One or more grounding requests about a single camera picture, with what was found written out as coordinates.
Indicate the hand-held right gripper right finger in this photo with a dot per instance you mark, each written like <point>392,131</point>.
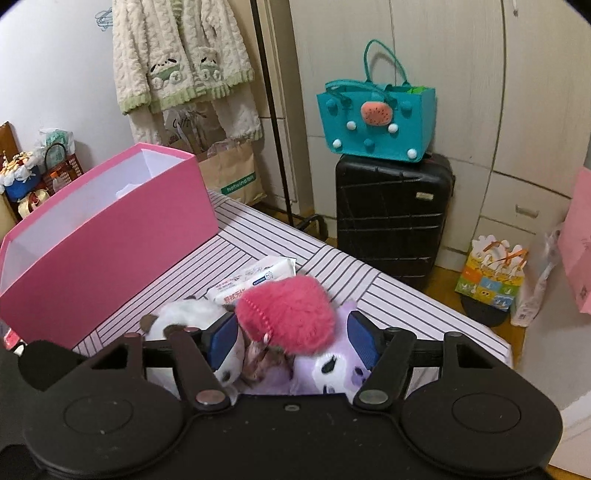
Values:
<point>362,337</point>

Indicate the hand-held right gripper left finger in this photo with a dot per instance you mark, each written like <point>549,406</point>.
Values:
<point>224,337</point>

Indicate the purple plush toy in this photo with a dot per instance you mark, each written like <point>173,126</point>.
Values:
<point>332,369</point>

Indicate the white plush toy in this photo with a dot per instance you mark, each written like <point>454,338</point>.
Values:
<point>184,314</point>

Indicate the pink fluffy plush toy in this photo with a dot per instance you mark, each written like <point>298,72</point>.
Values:
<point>286,314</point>

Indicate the white tissue packet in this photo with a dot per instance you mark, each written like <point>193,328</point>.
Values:
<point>258,277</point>

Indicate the pink cardboard box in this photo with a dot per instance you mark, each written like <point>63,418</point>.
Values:
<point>115,249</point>

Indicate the striped tablecloth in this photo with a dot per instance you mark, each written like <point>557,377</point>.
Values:
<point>406,304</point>

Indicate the black suitcase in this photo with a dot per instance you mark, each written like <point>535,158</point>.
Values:
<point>392,221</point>

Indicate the black round object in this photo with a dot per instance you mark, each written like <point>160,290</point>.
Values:
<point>480,316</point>

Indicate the colourful gift bag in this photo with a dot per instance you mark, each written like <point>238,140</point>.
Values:
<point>489,281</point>

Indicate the brown paper bag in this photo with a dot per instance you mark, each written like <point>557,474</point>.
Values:
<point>231,170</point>

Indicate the clear plastic bag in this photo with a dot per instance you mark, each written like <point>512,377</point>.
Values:
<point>531,295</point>

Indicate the white printed paper sheet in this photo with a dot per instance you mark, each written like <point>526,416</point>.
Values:
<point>129,189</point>

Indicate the blue wrapped bouquet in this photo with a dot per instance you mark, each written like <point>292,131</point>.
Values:
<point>21,184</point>

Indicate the white printed paper bag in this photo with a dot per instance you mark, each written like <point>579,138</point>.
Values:
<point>184,129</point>

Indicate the brown wooden board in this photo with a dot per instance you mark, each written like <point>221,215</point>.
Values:
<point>7,152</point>

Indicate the teal felt handbag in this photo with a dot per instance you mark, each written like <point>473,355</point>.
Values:
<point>415,120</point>

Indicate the black clothes rack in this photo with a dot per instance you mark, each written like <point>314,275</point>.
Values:
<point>273,115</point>

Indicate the pink paper bag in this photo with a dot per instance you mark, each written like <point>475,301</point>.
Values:
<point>577,240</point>

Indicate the beige wardrobe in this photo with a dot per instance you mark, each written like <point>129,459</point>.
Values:
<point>461,69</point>

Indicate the beige wooden panel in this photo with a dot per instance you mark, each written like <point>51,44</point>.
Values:
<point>277,46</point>

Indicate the cream fleece robe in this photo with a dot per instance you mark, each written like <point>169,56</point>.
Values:
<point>184,37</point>

